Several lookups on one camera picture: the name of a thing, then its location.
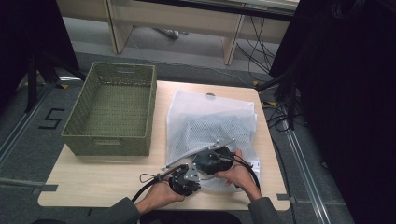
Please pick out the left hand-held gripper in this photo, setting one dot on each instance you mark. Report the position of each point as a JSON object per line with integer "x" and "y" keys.
{"x": 183, "y": 186}

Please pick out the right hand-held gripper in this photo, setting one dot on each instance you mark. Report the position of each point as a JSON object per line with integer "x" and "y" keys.
{"x": 213, "y": 161}

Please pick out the white mesh laundry bag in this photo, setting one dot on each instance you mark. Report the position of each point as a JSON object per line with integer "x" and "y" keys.
{"x": 199, "y": 105}

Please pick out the green woven basket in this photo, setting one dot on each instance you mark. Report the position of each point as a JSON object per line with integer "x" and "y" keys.
{"x": 118, "y": 109}

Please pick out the person's left hand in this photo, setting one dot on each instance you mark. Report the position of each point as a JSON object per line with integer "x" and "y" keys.
{"x": 158, "y": 196}

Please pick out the person's right hand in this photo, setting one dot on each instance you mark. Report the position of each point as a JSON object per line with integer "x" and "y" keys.
{"x": 241, "y": 179}

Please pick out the grey tape strip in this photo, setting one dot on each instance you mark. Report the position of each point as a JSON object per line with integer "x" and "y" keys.
{"x": 43, "y": 188}
{"x": 285, "y": 197}

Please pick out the black metal stand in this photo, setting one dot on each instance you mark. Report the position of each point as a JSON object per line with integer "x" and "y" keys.
{"x": 288, "y": 93}
{"x": 40, "y": 77}

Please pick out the white power strip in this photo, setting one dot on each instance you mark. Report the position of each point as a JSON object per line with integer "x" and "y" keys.
{"x": 169, "y": 32}

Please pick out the metal floor rail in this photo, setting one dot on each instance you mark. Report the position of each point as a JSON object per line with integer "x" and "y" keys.
{"x": 306, "y": 177}
{"x": 21, "y": 124}

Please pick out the wooden desk frame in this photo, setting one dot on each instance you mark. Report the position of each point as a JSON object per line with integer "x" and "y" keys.
{"x": 174, "y": 18}

